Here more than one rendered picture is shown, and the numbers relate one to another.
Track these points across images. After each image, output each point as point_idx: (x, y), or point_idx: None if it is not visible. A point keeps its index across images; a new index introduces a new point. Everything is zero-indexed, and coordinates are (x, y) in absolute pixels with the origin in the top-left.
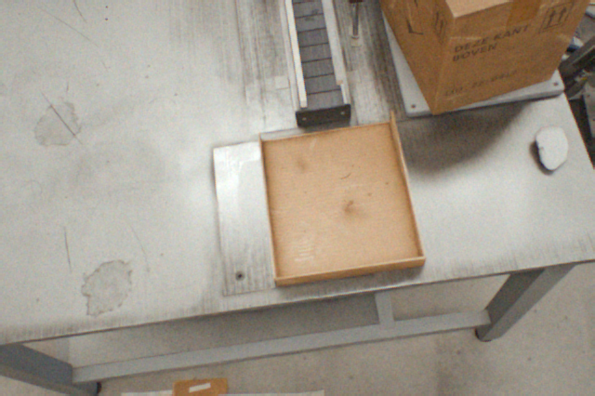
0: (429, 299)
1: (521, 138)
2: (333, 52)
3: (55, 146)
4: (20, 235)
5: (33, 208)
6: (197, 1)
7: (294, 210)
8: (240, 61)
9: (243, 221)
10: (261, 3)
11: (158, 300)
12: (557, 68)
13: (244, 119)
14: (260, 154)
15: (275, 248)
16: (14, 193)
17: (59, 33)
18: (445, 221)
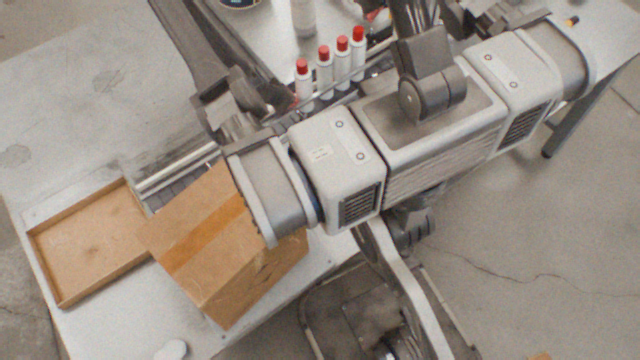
0: (212, 359)
1: (176, 332)
2: (160, 185)
3: (93, 87)
4: (34, 103)
5: (52, 99)
6: None
7: (83, 221)
8: (182, 143)
9: (69, 199)
10: None
11: (10, 183)
12: (375, 359)
13: (140, 165)
14: (105, 185)
15: (54, 224)
16: (58, 86)
17: (169, 47)
18: (98, 310)
